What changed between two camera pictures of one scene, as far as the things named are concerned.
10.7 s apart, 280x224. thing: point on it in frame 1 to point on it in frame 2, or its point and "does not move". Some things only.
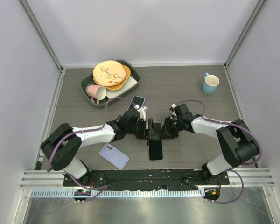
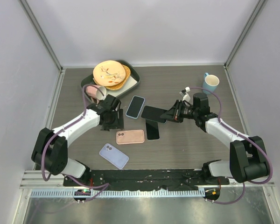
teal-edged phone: [155, 146] to [153, 114]
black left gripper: [151, 134] to [118, 125]
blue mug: [210, 83] does not move
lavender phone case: [116, 157] does not move
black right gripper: [167, 132] to [175, 113]
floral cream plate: [108, 73] does not move
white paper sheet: [130, 81] does not move
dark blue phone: [136, 100] does not move
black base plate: [134, 179] does not move
